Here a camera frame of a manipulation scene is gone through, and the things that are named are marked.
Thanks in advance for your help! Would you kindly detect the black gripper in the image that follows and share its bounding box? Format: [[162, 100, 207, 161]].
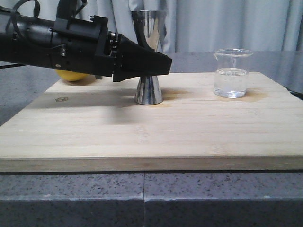
[[48, 11, 172, 82]]

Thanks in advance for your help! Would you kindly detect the steel double jigger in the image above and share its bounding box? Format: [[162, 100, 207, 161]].
[[134, 10, 166, 105]]

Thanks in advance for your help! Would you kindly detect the clear glass beaker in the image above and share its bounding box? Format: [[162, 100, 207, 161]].
[[214, 48, 253, 98]]

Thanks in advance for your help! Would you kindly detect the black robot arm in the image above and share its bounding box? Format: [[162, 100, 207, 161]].
[[0, 11, 172, 82]]

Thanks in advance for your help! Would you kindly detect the grey curtain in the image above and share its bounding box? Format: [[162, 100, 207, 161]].
[[0, 0, 303, 55]]

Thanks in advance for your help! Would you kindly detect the yellow lemon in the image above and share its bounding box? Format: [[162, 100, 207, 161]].
[[55, 70, 88, 82]]

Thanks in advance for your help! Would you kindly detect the bamboo cutting board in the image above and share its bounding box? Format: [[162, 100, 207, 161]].
[[0, 72, 303, 172]]

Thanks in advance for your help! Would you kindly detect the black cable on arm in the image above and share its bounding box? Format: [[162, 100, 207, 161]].
[[4, 0, 41, 38]]

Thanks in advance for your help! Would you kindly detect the black cutting board handle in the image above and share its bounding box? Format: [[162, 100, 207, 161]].
[[286, 88, 303, 100]]

